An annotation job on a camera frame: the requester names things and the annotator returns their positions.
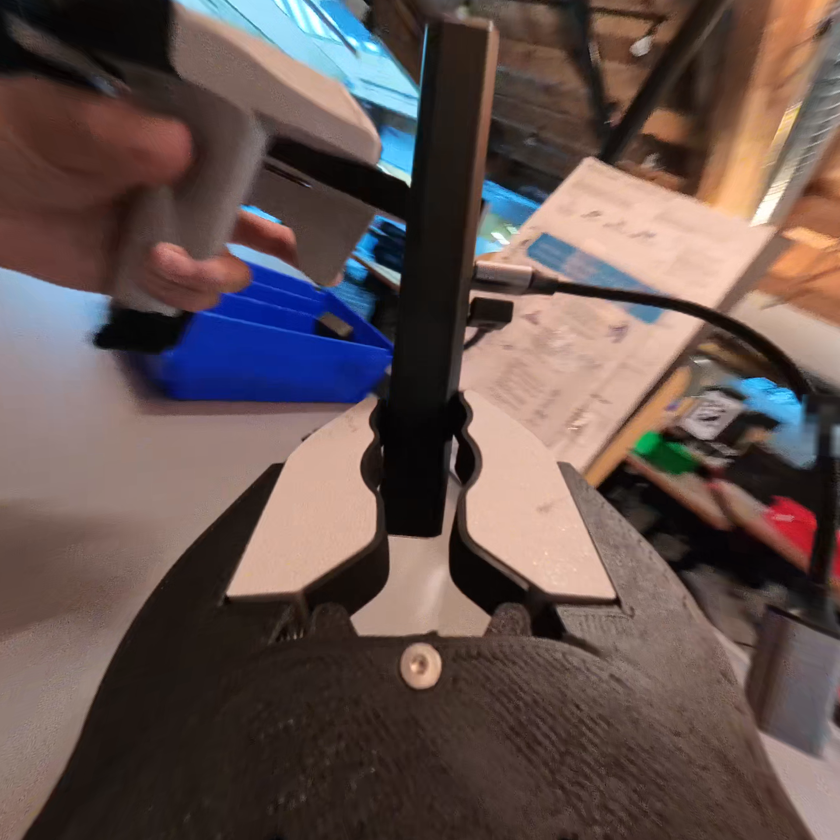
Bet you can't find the red object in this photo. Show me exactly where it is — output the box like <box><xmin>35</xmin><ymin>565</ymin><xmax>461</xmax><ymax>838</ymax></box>
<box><xmin>760</xmin><ymin>495</ymin><xmax>819</xmax><ymax>560</ymax></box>

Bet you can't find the person's left hand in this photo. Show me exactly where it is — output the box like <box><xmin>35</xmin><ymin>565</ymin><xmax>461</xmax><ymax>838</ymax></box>
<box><xmin>0</xmin><ymin>75</ymin><xmax>301</xmax><ymax>315</ymax></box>

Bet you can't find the blue plastic bin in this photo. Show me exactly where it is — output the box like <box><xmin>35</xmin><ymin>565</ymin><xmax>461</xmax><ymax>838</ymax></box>
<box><xmin>140</xmin><ymin>261</ymin><xmax>396</xmax><ymax>404</ymax></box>

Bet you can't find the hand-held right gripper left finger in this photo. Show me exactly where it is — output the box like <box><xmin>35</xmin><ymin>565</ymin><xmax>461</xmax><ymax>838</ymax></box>
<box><xmin>225</xmin><ymin>394</ymin><xmax>391</xmax><ymax>621</ymax></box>

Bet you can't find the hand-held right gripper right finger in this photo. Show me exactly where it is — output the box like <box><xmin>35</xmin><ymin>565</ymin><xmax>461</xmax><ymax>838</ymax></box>
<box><xmin>448</xmin><ymin>389</ymin><xmax>619</xmax><ymax>614</ymax></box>

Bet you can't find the black pole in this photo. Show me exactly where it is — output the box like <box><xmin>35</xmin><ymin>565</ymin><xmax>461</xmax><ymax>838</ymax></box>
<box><xmin>805</xmin><ymin>392</ymin><xmax>840</xmax><ymax>632</ymax></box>

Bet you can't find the green object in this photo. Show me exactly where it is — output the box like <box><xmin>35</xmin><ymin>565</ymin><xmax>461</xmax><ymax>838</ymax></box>
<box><xmin>632</xmin><ymin>430</ymin><xmax>698</xmax><ymax>475</ymax></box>

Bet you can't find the laminated instruction sheet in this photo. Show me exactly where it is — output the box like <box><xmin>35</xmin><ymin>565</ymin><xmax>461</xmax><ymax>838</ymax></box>
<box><xmin>458</xmin><ymin>156</ymin><xmax>777</xmax><ymax>471</ymax></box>

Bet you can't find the grey box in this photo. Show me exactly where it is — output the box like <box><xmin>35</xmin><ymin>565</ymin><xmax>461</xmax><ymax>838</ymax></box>
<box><xmin>743</xmin><ymin>602</ymin><xmax>840</xmax><ymax>757</ymax></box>

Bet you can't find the black cable with silver plug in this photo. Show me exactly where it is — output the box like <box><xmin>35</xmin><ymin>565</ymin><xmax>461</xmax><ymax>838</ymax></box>
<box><xmin>472</xmin><ymin>259</ymin><xmax>840</xmax><ymax>411</ymax></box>

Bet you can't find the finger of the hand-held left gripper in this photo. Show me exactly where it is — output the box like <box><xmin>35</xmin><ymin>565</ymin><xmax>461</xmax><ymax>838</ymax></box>
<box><xmin>171</xmin><ymin>0</ymin><xmax>383</xmax><ymax>166</ymax></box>
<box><xmin>246</xmin><ymin>140</ymin><xmax>413</xmax><ymax>287</ymax></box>

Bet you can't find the black usb hub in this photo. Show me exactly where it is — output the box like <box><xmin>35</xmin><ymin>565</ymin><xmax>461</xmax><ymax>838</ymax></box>
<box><xmin>382</xmin><ymin>18</ymin><xmax>500</xmax><ymax>540</ymax></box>

